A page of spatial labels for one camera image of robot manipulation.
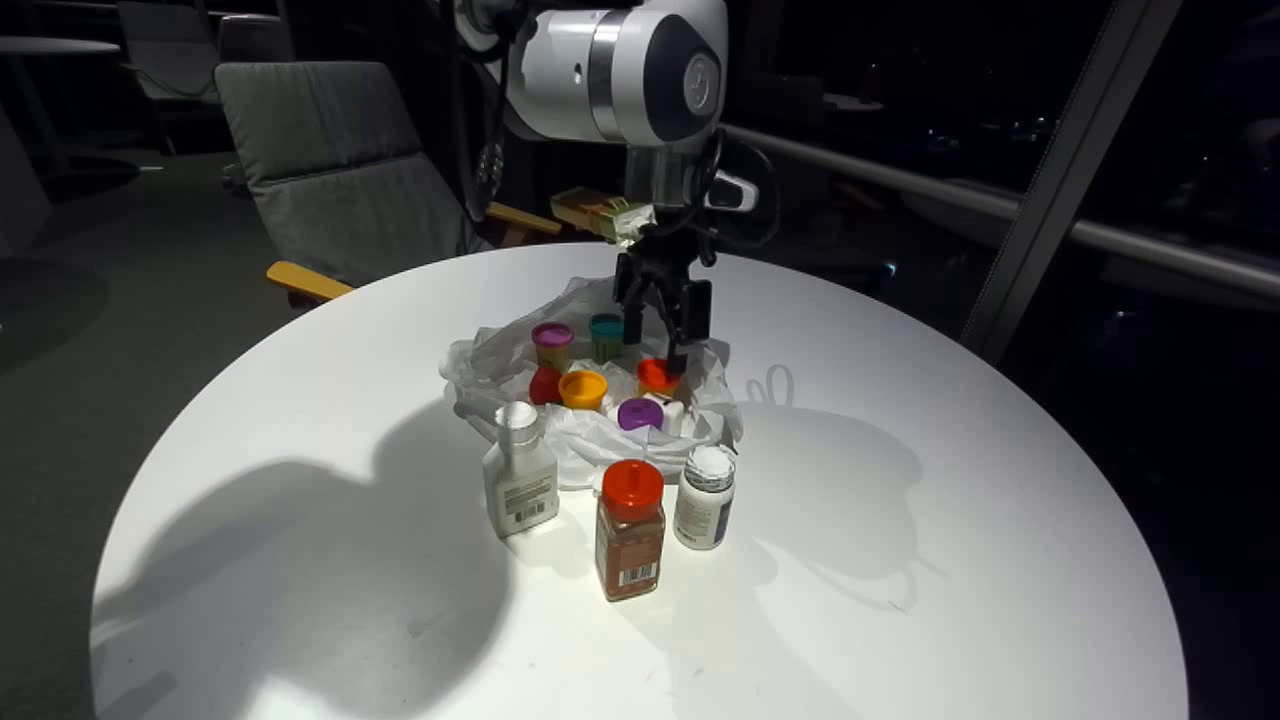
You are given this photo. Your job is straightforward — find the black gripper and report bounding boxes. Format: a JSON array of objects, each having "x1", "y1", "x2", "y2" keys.
[{"x1": 614, "y1": 198, "x2": 731, "y2": 380}]

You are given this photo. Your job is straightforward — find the orange-lid yellow dough tub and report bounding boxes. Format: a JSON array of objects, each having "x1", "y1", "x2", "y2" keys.
[{"x1": 633, "y1": 351, "x2": 683, "y2": 406}]

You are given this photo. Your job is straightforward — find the pink-lid dough tub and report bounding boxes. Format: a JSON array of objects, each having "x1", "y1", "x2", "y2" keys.
[{"x1": 529, "y1": 319, "x2": 580, "y2": 377}]

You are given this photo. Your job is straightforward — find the round white pill bottle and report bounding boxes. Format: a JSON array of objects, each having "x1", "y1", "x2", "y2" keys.
[{"x1": 672, "y1": 439, "x2": 742, "y2": 555}]

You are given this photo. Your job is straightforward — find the square white bottle white cap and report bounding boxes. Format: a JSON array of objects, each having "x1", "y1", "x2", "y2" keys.
[{"x1": 480, "y1": 401, "x2": 563, "y2": 545}]

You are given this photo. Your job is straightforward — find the red-lid spice bottle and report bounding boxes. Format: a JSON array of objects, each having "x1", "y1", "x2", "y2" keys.
[{"x1": 591, "y1": 455, "x2": 669, "y2": 610}]

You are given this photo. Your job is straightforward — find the teal-lid dough tub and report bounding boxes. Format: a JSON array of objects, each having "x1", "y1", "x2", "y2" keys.
[{"x1": 589, "y1": 307, "x2": 629, "y2": 370}]

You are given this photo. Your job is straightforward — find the purple lid container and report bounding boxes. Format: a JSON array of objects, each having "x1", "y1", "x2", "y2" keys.
[{"x1": 617, "y1": 394, "x2": 669, "y2": 435}]

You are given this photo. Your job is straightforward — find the yellow-lid dough tub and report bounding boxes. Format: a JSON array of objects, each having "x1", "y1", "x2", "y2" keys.
[{"x1": 558, "y1": 370, "x2": 614, "y2": 412}]

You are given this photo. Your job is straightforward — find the translucent white plastic bag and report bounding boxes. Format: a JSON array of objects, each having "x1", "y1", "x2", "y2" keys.
[{"x1": 441, "y1": 277, "x2": 743, "y2": 494}]

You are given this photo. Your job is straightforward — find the grey chair wooden armrests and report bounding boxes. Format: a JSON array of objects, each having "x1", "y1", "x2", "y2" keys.
[{"x1": 212, "y1": 58, "x2": 570, "y2": 307}]

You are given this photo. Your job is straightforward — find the grey background chair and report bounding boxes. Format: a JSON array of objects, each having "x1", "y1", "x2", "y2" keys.
[{"x1": 115, "y1": 0, "x2": 228, "y2": 108}]

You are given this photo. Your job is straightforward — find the round background table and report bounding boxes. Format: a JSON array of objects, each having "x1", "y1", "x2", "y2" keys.
[{"x1": 0, "y1": 31, "x2": 128, "y2": 65}]

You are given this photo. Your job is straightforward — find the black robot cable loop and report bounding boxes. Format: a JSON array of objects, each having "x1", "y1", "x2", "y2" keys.
[{"x1": 692, "y1": 125, "x2": 786, "y2": 255}]

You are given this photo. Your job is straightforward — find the grey horizontal window rail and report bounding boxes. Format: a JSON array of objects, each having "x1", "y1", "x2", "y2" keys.
[{"x1": 726, "y1": 120, "x2": 1280, "y2": 305}]

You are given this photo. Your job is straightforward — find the grey window frame post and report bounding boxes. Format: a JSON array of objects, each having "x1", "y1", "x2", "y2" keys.
[{"x1": 956, "y1": 0, "x2": 1187, "y2": 361}]

